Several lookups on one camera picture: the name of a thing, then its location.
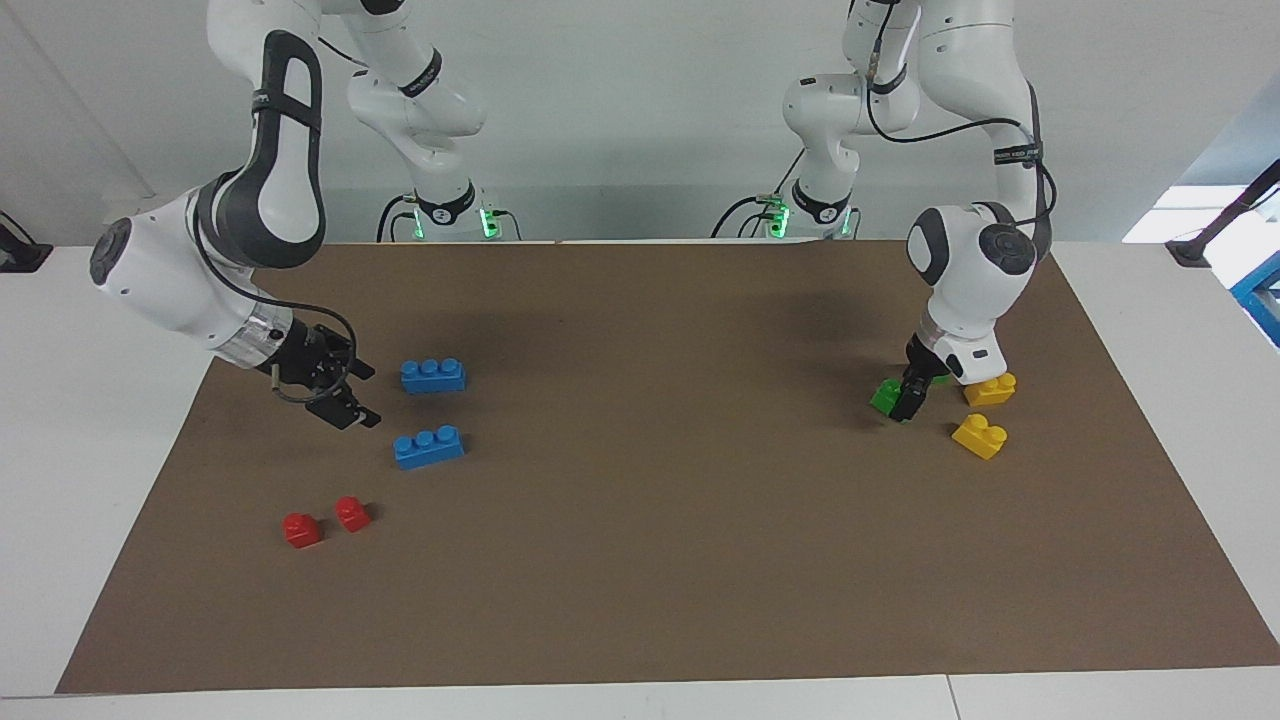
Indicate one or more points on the brown paper table mat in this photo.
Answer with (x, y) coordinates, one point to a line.
(640, 560)

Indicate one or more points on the red one-stud toy brick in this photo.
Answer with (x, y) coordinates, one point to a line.
(301, 530)
(352, 514)

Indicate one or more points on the yellow two-stud toy brick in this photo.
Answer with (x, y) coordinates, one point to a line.
(992, 390)
(980, 437)

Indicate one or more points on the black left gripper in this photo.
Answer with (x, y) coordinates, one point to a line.
(922, 365)

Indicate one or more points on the black slanted stand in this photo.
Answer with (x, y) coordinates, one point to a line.
(1190, 252)

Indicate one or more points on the blue frame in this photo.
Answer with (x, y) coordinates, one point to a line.
(1260, 300)

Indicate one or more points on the blue three-stud toy brick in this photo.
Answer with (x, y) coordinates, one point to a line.
(428, 448)
(432, 376)

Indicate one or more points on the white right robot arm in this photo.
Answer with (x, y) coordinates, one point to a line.
(280, 170)

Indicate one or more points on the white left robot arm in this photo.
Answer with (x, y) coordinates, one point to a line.
(975, 280)

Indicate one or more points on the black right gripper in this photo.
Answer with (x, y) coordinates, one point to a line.
(305, 360)

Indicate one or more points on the black table clamp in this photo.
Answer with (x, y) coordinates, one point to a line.
(22, 255)

